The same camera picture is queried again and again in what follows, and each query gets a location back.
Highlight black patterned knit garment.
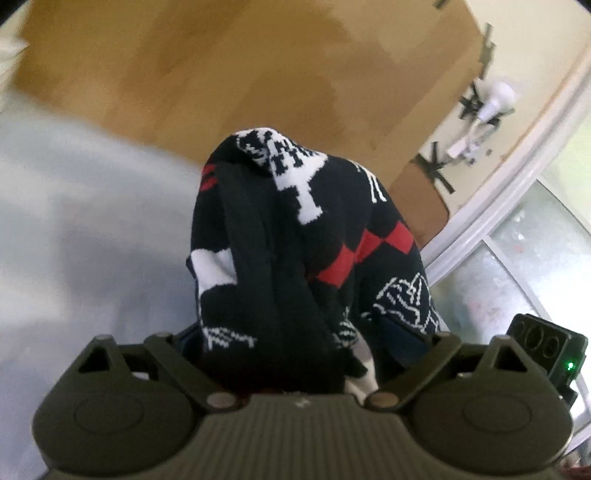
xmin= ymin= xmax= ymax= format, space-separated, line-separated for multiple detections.
xmin=185 ymin=127 xmax=451 ymax=398

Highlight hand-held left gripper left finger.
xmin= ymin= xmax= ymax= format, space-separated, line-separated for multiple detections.
xmin=69 ymin=325 xmax=242 ymax=412

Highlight grey striped bed sheet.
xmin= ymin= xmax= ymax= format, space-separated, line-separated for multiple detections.
xmin=0 ymin=88 xmax=208 ymax=480

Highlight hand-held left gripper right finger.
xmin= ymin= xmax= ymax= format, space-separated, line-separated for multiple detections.
xmin=365 ymin=323 xmax=546 ymax=412

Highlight brown cardboard sheet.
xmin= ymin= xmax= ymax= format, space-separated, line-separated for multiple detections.
xmin=11 ymin=0 xmax=491 ymax=245

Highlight grey tape strip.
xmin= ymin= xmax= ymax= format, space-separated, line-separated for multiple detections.
xmin=479 ymin=22 xmax=498 ymax=71

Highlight white wall adapter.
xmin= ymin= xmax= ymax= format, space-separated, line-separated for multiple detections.
xmin=445 ymin=80 xmax=518 ymax=163

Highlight white framed window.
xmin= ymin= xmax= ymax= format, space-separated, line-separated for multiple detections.
xmin=420 ymin=51 xmax=591 ymax=365

